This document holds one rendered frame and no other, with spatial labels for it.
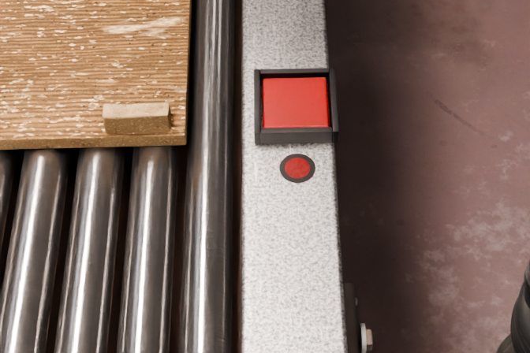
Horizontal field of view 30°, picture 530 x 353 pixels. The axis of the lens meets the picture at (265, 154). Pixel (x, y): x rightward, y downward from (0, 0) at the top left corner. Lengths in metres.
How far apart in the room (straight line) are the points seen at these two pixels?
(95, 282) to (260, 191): 0.16
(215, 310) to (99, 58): 0.28
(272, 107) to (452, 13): 1.44
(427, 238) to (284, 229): 1.10
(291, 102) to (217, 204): 0.12
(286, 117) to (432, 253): 1.05
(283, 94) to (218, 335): 0.24
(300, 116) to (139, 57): 0.16
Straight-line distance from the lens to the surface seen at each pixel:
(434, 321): 1.84
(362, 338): 0.88
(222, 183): 0.87
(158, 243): 0.84
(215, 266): 0.82
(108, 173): 0.89
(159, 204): 0.86
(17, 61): 0.96
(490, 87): 2.18
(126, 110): 0.87
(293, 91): 0.91
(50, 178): 0.89
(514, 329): 1.65
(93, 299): 0.82
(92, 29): 0.97
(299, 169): 0.88
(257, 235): 0.84
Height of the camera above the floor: 1.63
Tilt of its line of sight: 54 degrees down
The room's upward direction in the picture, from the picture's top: 2 degrees counter-clockwise
